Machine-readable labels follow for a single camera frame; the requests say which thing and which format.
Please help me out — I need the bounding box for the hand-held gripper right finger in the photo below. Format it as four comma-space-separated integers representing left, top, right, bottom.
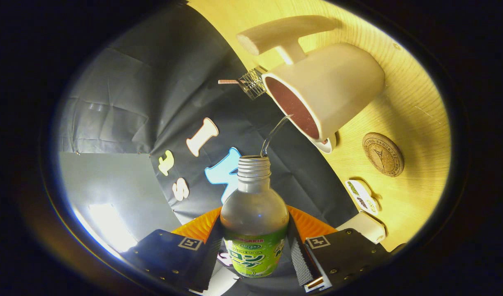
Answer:
287, 205, 406, 293

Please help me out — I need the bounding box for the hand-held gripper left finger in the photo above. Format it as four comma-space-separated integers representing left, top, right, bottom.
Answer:
124, 206, 225, 293

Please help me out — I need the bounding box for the silver bottle with green label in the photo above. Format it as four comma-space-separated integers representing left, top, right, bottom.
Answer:
220, 155, 290, 278

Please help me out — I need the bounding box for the clear juice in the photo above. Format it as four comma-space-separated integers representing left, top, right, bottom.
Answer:
260, 115, 292, 157

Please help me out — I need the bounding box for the round cork coaster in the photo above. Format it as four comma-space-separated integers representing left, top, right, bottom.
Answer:
362, 132, 405, 178

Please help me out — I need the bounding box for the cream cup with wooden handle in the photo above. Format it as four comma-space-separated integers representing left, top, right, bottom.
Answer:
236, 15, 386, 142

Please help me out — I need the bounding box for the white toaster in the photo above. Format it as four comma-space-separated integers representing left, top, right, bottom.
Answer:
336, 211, 387, 244

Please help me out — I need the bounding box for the small white patterned dish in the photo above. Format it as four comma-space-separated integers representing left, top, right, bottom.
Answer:
345, 179, 380, 216

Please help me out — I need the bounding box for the white plate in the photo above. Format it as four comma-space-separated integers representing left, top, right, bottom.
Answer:
313, 132, 337, 154

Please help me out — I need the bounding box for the wooden table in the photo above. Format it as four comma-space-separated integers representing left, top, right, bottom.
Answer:
188, 0, 451, 252

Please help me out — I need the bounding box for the wire mesh straw holder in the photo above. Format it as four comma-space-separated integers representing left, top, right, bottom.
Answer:
238, 68, 268, 100

